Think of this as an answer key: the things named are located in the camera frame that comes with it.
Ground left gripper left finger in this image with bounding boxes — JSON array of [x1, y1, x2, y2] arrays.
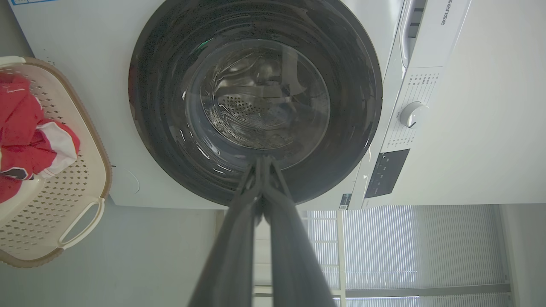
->
[[188, 156, 263, 307]]

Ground white detergent drawer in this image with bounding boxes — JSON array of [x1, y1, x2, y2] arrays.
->
[[399, 0, 472, 69]]

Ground beige perforated laundry basket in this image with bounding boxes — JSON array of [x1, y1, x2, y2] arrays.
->
[[0, 56, 113, 268]]

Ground white front-load washing machine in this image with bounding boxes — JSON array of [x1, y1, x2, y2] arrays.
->
[[8, 0, 472, 210]]

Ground round filter cover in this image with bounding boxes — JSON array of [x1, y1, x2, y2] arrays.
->
[[112, 166, 140, 195]]

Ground white window blinds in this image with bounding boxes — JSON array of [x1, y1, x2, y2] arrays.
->
[[299, 205, 512, 307]]

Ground white control knob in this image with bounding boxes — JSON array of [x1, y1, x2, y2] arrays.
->
[[399, 101, 430, 128]]

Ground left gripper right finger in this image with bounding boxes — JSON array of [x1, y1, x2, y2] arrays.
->
[[261, 156, 337, 307]]

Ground red white garment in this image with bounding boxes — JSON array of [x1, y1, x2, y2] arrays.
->
[[0, 72, 81, 203]]

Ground black display panel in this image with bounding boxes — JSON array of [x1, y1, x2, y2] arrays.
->
[[364, 148, 411, 199]]

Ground steel washer drum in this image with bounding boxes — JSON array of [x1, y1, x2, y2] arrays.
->
[[200, 46, 330, 151]]

